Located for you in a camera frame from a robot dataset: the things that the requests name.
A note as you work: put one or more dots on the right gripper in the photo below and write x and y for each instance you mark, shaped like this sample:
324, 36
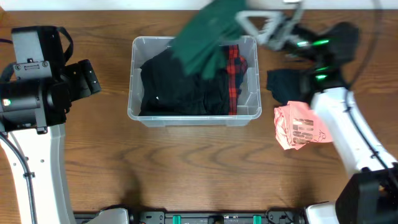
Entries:
280, 33

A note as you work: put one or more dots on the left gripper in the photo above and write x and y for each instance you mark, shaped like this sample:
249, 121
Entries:
86, 76

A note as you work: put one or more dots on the red navy plaid garment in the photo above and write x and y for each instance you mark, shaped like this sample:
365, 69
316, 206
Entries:
236, 68

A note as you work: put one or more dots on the dark green garment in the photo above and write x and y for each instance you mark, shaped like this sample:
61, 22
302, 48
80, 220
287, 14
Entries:
197, 46

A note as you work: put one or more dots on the black garment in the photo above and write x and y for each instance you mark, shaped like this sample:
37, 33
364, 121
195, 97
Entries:
169, 92

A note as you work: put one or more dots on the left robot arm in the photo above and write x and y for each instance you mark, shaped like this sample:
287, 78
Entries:
35, 99

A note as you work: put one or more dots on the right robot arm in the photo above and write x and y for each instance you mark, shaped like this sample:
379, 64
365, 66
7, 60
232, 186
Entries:
370, 196

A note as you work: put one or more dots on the clear plastic storage container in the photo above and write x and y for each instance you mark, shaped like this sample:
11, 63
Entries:
249, 101

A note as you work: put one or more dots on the dark navy folded garment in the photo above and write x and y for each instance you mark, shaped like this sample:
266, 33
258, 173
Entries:
288, 85

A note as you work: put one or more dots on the pink printed garment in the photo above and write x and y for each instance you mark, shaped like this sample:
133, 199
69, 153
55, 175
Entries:
297, 125

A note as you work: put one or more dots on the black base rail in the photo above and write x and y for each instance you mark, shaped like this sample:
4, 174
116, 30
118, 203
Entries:
162, 216

